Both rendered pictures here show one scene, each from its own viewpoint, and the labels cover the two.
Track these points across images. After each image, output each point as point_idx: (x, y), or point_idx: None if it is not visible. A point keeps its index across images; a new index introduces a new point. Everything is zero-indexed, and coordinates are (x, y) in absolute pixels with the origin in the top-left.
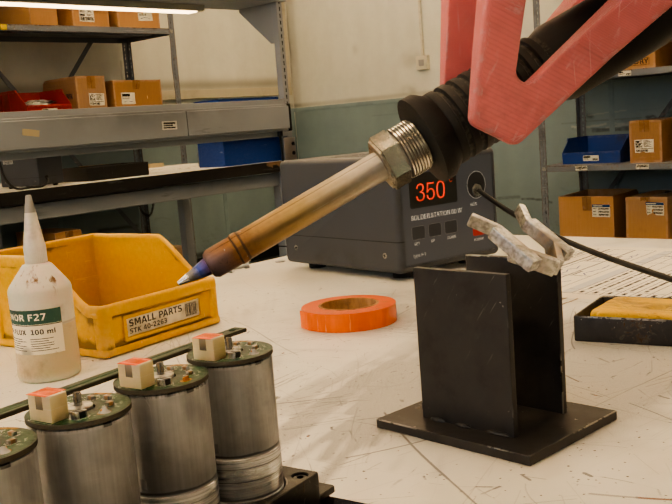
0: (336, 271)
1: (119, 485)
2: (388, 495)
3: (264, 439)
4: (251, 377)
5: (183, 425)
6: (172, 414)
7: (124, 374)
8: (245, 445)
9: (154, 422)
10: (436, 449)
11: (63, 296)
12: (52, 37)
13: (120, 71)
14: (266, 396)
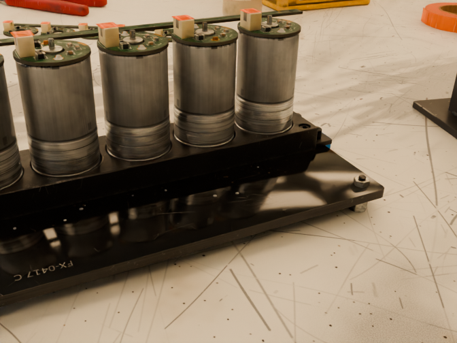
0: None
1: (145, 99)
2: (379, 157)
3: (275, 94)
4: (273, 49)
5: (205, 71)
6: (198, 61)
7: (175, 25)
8: (260, 95)
9: (186, 63)
10: (441, 135)
11: None
12: None
13: None
14: (283, 65)
